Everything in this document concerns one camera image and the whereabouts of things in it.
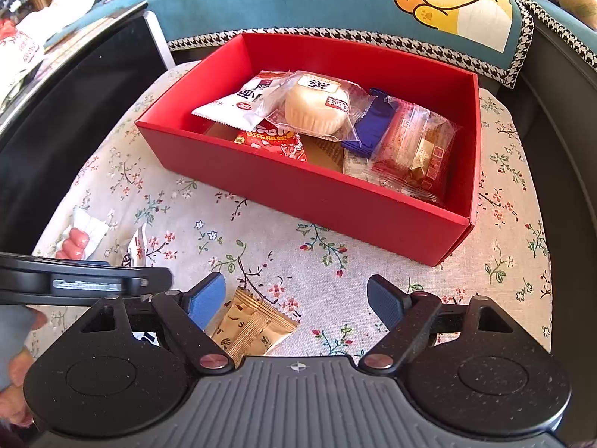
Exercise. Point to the floral tablecloth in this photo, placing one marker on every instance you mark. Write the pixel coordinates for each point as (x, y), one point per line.
(315, 275)

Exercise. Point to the blue foil snack packet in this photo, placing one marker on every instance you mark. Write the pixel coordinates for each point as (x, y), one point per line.
(373, 125)

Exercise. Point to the round cake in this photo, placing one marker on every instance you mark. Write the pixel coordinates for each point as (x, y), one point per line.
(318, 106)

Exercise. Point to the white plastic bag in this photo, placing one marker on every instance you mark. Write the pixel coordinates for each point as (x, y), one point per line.
(22, 45)

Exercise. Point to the blue sofa cover with lion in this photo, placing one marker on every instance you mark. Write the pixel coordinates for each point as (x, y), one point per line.
(489, 37)

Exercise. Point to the tan small biscuit packet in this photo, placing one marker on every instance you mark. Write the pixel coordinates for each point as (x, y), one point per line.
(251, 327)

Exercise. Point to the person hand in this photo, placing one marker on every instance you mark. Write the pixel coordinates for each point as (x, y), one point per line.
(17, 322)

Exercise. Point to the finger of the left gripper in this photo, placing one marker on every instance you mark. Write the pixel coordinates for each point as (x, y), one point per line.
(46, 281)

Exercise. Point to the red cardboard box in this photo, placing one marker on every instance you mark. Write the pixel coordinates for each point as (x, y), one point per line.
(419, 230)

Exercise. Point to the silver red spicy strip packet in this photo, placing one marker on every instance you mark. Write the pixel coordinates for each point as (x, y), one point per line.
(355, 166)

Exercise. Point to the red clear pastry packet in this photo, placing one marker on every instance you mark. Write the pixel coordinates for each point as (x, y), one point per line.
(413, 155)

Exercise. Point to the red Trolli candy packet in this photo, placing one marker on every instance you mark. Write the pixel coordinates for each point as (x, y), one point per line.
(273, 139)

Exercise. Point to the pink sausage pack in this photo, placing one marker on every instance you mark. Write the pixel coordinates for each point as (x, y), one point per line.
(81, 238)

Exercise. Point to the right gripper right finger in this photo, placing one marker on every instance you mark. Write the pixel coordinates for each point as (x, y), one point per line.
(408, 318)

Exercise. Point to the white noodle snack bag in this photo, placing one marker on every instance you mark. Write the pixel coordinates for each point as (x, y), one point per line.
(245, 108)

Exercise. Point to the white duck gizzard packet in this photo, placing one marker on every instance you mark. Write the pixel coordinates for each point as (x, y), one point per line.
(136, 251)

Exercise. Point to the black coffee table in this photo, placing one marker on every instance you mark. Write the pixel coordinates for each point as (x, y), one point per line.
(62, 115)

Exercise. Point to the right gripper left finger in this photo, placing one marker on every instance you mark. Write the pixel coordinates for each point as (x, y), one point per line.
(184, 316)

